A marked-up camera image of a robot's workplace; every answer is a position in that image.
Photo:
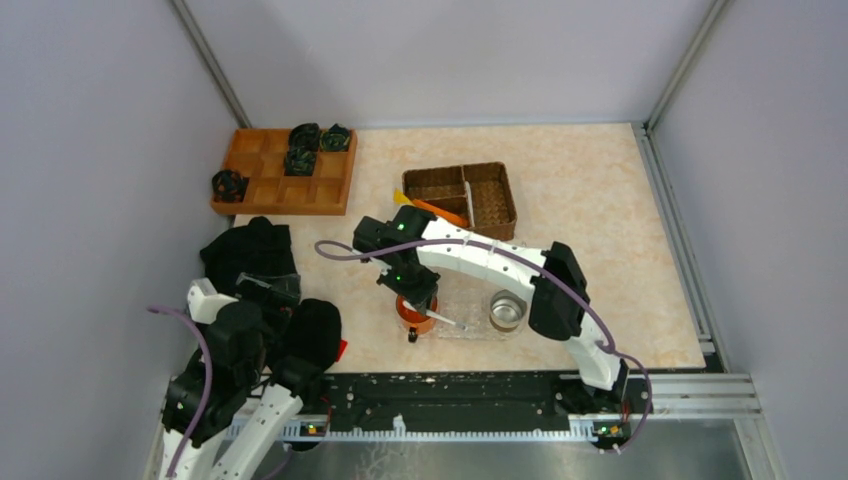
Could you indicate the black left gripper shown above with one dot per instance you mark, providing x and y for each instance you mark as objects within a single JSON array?
[{"x": 266, "y": 288}]

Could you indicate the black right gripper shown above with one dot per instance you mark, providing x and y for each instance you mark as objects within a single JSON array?
[{"x": 419, "y": 299}]

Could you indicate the white toothpaste tube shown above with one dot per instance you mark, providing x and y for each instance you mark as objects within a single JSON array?
[{"x": 437, "y": 316}]

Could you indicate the orange translucent plastic mug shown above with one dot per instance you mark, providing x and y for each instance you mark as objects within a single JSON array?
[{"x": 414, "y": 323}]

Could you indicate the clear textured plastic tray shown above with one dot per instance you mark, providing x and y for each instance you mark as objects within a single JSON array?
[{"x": 472, "y": 308}]

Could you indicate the metal cup orange base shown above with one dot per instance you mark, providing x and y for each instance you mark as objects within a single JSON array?
[{"x": 506, "y": 311}]

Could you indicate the brown wicker divided basket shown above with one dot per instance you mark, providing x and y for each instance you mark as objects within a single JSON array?
[{"x": 494, "y": 205}]

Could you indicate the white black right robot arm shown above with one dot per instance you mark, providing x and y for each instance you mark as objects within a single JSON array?
[{"x": 416, "y": 244}]

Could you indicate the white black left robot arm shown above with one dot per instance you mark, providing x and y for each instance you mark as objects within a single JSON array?
[{"x": 220, "y": 424}]

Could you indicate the yellow toothbrush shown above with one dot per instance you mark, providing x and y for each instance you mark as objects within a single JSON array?
[{"x": 401, "y": 199}]

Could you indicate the orange toothbrush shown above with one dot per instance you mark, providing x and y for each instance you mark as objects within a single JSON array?
[{"x": 452, "y": 218}]

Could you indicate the orange wooden compartment tray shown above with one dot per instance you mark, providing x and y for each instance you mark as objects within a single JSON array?
[{"x": 272, "y": 172}]

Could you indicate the black cloth pile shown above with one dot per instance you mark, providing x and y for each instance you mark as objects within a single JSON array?
[{"x": 252, "y": 248}]

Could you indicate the red small object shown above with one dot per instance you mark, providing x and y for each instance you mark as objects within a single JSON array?
[{"x": 341, "y": 350}]

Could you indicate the black orange rolled sock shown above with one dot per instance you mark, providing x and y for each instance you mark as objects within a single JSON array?
[{"x": 229, "y": 186}]

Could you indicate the black patterned rolled sock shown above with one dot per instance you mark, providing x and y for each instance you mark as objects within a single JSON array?
[{"x": 299, "y": 163}]

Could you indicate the black green rolled sock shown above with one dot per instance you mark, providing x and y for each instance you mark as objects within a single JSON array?
[{"x": 336, "y": 138}]

